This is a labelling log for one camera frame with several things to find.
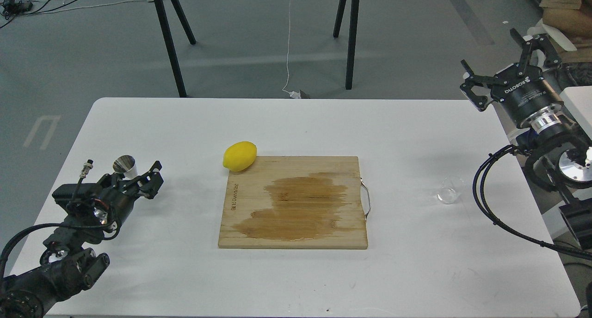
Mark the wooden cutting board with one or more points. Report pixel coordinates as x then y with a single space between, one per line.
295 202

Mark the yellow lemon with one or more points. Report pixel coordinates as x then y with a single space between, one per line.
239 156

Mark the seated person in tan shirt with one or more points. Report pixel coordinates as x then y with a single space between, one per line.
573 18

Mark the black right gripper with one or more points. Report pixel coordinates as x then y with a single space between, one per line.
525 94

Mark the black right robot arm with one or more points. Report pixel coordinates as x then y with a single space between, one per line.
557 150

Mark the clear glass measuring cup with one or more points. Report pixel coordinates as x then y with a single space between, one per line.
450 190

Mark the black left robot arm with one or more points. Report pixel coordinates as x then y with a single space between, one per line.
65 267

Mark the white office chair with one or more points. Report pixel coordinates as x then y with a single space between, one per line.
555 34

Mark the white side table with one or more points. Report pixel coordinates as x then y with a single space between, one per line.
578 100

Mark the steel double jigger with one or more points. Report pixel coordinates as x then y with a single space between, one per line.
125 165

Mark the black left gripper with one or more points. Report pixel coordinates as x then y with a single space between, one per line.
108 202

